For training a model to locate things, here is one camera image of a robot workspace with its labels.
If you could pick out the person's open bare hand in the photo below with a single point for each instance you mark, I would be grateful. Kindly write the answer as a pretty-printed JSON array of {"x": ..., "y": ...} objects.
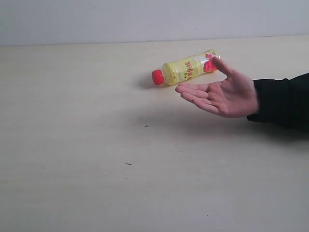
[{"x": 234, "y": 97}]

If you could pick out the yellow juice bottle red cap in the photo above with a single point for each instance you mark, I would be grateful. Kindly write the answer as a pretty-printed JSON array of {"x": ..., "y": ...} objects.
[{"x": 185, "y": 69}]

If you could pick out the black sleeved forearm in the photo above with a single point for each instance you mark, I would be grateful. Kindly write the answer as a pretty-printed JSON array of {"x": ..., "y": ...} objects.
[{"x": 284, "y": 103}]

